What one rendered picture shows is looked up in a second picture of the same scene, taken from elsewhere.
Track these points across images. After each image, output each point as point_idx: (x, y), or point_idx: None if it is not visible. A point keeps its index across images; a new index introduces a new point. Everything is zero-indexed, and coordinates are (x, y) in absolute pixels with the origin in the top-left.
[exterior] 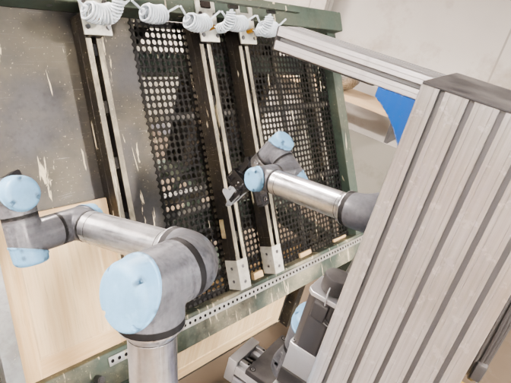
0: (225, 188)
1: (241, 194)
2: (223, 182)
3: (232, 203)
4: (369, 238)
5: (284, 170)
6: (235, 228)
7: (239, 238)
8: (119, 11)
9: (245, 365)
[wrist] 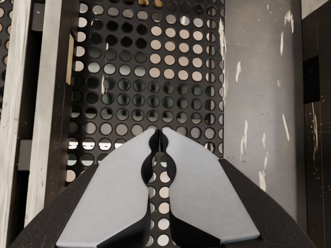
0: (41, 170)
1: (146, 215)
2: (45, 192)
3: (180, 143)
4: None
5: None
6: (33, 41)
7: (29, 3)
8: None
9: None
